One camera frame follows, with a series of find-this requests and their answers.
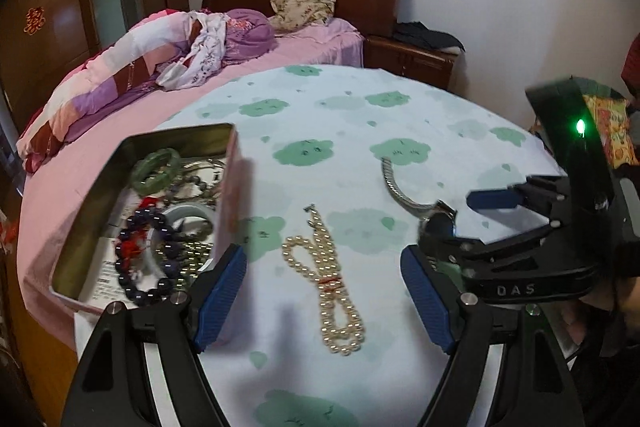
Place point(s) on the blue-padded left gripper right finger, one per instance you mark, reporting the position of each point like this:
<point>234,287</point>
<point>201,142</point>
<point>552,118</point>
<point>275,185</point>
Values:
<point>432,310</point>

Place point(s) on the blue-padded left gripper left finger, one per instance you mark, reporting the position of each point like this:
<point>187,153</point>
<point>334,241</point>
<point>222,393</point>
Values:
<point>213,294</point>

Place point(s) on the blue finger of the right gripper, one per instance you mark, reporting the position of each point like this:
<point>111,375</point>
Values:
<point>505,198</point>

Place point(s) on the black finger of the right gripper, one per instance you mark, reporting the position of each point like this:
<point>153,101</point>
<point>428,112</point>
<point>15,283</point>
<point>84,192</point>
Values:
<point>441,253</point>

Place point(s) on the white jade bangle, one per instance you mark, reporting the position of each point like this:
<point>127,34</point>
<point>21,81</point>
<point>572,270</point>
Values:
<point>189,222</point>

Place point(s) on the person's hand holding gripper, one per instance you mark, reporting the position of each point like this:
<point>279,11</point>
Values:
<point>605,297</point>

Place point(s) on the white instruction paper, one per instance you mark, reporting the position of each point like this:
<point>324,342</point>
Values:
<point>162,266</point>

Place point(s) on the pink tin box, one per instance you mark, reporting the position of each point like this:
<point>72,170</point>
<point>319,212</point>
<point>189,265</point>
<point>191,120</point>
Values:
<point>147,165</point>

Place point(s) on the thin metal bangles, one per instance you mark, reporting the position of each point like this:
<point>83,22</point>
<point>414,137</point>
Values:
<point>199,181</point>

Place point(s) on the cloud pattern tablecloth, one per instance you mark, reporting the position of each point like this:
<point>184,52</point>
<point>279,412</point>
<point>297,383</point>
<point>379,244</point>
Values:
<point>316,135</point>

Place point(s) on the wooden nightstand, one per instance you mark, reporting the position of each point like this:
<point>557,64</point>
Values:
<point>429,67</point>

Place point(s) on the black clothes on nightstand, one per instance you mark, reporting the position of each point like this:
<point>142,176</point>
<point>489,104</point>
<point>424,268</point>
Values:
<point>417,34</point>

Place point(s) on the pink bed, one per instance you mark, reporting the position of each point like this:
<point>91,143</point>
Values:
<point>55,192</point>

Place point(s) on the white floral cloth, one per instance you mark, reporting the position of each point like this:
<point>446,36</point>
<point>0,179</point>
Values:
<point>205,55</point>

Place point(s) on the patchwork pink quilt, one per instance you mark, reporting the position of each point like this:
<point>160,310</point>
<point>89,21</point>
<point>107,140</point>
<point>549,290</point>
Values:
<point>135,59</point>

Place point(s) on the floral pillow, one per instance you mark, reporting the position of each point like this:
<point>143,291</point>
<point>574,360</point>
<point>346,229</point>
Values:
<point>292,15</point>

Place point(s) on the purple folded blanket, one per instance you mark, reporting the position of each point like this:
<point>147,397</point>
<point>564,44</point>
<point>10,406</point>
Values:
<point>249,35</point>

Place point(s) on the red double-happiness sticker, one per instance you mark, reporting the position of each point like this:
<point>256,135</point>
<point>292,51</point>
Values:
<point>34,20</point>

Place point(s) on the red string charm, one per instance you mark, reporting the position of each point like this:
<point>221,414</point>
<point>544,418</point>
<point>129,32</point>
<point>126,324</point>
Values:
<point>129,242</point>

